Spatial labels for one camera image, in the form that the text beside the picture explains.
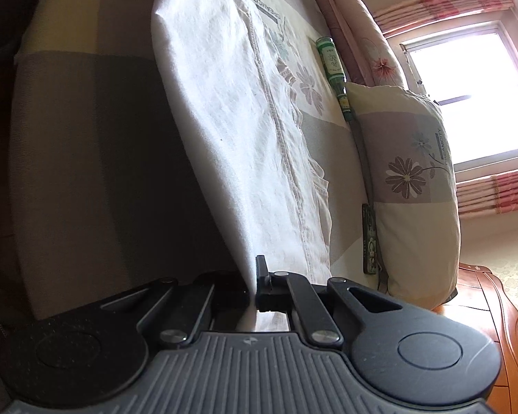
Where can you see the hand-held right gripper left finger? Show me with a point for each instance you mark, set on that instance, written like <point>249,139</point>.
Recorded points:
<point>224,297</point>

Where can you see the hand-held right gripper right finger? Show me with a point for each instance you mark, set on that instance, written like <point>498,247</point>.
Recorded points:
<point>262,287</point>

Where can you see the white printed long-sleeve shirt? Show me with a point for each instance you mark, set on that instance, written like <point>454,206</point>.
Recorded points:
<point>224,116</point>

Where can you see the phone in printed case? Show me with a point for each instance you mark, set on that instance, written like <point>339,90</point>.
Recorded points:
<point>370,241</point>

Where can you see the floral patchwork pillow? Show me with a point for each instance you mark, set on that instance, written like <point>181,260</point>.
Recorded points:
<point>405,198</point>

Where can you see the green glass bottle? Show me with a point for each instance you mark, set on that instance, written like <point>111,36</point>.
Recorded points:
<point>333,67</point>

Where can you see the wooden headboard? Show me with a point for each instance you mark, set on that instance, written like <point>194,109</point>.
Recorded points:
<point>492,336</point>

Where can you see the pink patterned curtain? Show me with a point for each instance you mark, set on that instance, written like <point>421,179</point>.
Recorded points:
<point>449,6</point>
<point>496,192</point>

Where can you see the folded pink floral quilt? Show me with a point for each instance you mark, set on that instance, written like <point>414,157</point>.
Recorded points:
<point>358,21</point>

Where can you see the window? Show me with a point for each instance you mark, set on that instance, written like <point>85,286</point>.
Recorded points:
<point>470,95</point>

